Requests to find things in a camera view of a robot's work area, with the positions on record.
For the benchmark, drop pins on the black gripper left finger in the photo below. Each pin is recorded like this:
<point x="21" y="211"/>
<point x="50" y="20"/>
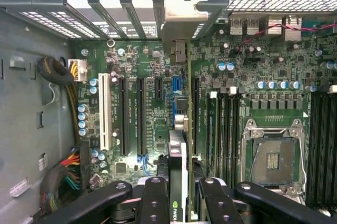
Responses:
<point x="154" y="203"/>

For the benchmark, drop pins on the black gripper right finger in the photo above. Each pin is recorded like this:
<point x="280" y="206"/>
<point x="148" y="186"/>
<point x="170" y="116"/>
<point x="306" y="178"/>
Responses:
<point x="218" y="203"/>

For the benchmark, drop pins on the CPU socket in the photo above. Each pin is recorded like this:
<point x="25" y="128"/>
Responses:
<point x="273" y="155"/>

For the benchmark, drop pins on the green motherboard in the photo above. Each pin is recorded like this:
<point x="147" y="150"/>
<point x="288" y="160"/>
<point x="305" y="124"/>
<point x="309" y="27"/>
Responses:
<point x="155" y="118"/>

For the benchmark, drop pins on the long black expansion slot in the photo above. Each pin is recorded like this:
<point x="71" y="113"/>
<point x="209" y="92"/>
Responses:
<point x="123" y="116"/>
<point x="195" y="103"/>
<point x="141" y="116"/>

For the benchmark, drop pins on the metal locking lever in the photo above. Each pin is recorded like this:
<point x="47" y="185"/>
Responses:
<point x="305" y="166"/>

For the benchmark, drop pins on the white expansion slot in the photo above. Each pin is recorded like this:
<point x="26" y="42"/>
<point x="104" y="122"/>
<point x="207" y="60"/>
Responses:
<point x="104" y="111"/>

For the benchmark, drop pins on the short black expansion slot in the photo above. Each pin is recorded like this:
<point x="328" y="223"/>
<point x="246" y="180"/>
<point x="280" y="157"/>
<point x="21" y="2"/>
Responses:
<point x="159" y="88"/>

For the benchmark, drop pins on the white power connector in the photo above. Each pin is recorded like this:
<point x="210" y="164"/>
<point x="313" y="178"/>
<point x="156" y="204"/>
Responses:
<point x="79" y="70"/>

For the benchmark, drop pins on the open black PC case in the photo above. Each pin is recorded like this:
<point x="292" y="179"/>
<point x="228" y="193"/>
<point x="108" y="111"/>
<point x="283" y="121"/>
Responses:
<point x="26" y="103"/>

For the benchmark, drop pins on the silver USB port block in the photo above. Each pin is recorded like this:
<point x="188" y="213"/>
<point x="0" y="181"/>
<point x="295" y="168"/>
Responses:
<point x="252" y="26"/>
<point x="236" y="26"/>

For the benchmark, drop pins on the silver network port block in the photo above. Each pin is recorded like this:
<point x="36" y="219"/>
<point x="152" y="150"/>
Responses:
<point x="292" y="33"/>

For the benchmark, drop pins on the teal port connector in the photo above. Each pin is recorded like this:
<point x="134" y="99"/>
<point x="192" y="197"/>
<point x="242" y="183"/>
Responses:
<point x="318" y="30"/>

